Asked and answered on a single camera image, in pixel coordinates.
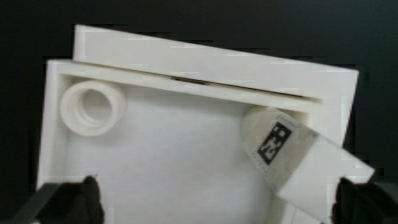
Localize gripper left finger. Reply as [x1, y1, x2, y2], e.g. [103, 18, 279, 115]
[7, 176, 105, 224]

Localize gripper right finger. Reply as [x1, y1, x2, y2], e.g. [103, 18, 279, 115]
[331, 178, 398, 224]

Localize white square tabletop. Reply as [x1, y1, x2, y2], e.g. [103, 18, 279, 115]
[37, 60, 320, 224]

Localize white table leg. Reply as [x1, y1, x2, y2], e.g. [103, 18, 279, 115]
[242, 107, 375, 224]

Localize white L-shaped obstacle wall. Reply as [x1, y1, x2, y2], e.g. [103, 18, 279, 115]
[73, 25, 359, 141]

